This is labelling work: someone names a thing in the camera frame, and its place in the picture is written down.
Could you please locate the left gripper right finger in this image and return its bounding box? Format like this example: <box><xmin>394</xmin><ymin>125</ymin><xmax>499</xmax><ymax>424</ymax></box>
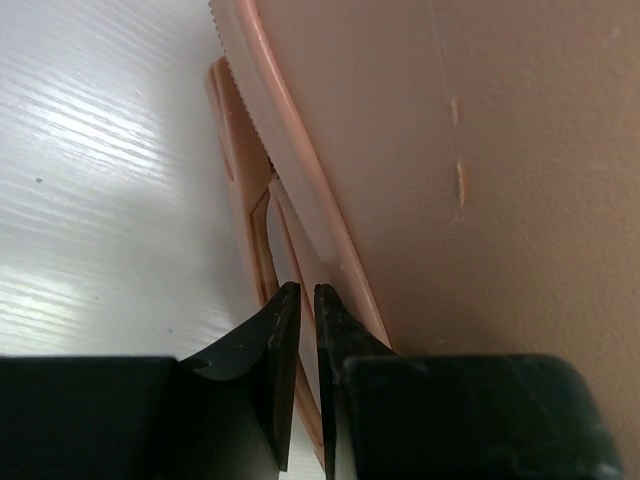
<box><xmin>314</xmin><ymin>284</ymin><xmax>399</xmax><ymax>479</ymax></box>

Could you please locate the pink hard-shell suitcase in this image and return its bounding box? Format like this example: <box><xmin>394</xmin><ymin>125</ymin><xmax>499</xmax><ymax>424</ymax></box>
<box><xmin>208</xmin><ymin>1</ymin><xmax>639</xmax><ymax>479</ymax></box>

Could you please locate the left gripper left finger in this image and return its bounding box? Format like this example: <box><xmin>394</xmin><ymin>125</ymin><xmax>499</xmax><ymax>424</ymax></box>
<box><xmin>177</xmin><ymin>282</ymin><xmax>300</xmax><ymax>473</ymax></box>

